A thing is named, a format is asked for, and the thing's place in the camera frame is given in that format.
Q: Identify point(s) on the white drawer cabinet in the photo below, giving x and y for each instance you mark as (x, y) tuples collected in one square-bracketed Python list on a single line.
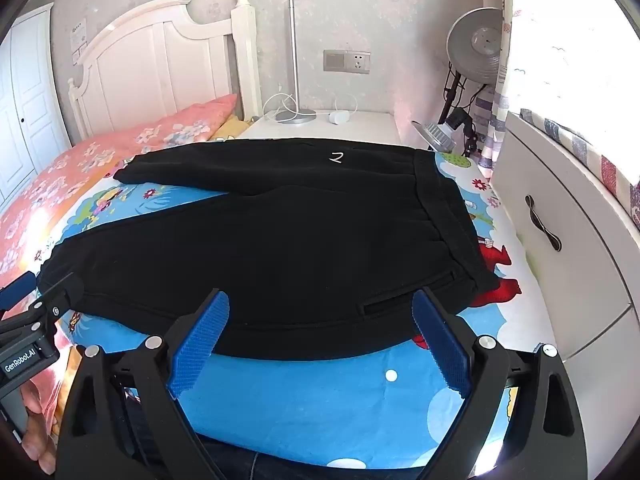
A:
[(575, 285)]

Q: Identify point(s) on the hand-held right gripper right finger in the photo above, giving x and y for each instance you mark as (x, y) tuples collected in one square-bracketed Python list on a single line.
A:
[(442, 345)]

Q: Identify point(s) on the round silver desk lamp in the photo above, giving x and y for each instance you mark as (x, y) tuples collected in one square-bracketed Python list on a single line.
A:
[(475, 42)]

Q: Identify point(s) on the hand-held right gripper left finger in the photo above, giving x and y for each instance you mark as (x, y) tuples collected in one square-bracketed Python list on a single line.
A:
[(200, 340)]

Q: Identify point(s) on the white charger plug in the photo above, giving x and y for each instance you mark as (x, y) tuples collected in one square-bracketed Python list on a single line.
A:
[(338, 118)]

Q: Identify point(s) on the white wall switch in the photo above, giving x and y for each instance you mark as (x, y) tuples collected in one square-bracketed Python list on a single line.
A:
[(78, 40)]

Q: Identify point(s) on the white wooden headboard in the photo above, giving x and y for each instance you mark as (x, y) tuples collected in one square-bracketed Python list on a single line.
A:
[(150, 60)]

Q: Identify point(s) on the blue cartoon printed bed sheet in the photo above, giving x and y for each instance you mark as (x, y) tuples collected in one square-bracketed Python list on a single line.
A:
[(325, 395)]

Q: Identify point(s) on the person's left hand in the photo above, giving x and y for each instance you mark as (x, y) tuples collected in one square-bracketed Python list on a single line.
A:
[(37, 430)]

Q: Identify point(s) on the white nightstand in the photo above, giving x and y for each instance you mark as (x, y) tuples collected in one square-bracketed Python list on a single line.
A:
[(360, 130)]

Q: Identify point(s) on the white wardrobe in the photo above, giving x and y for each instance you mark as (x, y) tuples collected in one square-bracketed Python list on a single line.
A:
[(25, 110)]

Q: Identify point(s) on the silver clip spotlight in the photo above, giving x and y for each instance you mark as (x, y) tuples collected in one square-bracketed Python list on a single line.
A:
[(435, 135)]

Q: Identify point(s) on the silver pole table lamp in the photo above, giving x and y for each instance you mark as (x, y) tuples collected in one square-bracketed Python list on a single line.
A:
[(295, 60)]

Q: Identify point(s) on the patterned curtain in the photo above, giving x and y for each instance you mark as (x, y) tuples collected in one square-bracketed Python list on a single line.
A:
[(500, 110)]

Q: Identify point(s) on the striped cloth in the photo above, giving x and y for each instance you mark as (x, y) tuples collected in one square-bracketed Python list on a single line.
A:
[(600, 160)]

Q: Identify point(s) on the grey wall socket panel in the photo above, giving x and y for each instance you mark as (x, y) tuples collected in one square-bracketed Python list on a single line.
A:
[(347, 61)]

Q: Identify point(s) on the black pants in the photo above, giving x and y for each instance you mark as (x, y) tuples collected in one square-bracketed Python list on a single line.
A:
[(275, 240)]

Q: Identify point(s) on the yellow pillow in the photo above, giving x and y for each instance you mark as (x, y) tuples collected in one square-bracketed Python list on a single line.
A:
[(231, 127)]

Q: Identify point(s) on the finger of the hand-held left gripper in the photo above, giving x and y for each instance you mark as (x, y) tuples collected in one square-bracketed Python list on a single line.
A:
[(57, 297), (20, 287)]

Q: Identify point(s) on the pink floral quilt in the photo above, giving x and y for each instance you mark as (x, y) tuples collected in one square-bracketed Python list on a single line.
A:
[(100, 160)]

